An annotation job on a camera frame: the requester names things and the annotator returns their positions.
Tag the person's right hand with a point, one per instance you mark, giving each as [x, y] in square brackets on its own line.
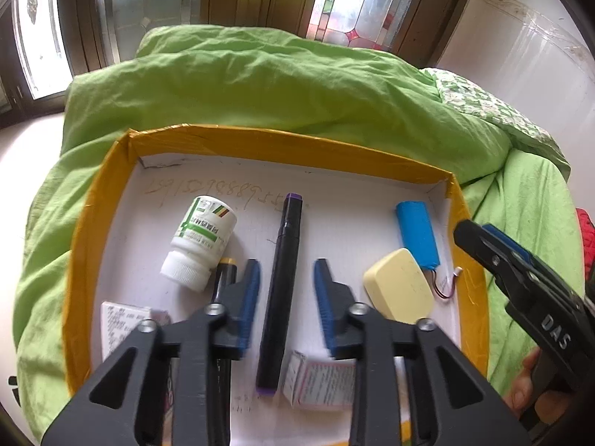
[520, 390]

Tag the yellow cardboard box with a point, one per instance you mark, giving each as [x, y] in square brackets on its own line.
[279, 148]

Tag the white pill bottle green label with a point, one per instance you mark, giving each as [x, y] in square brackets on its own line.
[200, 237]

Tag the cream plastic case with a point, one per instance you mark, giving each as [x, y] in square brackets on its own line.
[399, 283]

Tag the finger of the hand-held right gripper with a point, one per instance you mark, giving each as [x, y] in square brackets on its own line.
[511, 244]
[488, 253]

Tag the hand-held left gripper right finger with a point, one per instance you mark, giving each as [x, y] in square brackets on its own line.
[323, 297]

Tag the white silver carton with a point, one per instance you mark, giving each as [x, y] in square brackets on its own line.
[123, 330]

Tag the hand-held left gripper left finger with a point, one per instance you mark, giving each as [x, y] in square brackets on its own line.
[251, 288]

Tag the red cloth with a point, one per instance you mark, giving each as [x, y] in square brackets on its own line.
[586, 241]

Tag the black marker yellow cap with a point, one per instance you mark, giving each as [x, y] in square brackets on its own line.
[225, 274]

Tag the black marker purple caps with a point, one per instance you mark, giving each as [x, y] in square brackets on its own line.
[279, 288]

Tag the green floral patterned cloth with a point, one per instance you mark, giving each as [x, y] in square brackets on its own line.
[488, 102]

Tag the small grey printed carton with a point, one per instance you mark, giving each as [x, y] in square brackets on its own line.
[320, 381]

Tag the wooden framed glass window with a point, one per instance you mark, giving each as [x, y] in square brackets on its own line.
[260, 0]

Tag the green blanket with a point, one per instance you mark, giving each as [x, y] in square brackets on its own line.
[279, 83]

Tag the blue battery pack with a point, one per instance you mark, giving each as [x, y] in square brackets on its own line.
[416, 232]

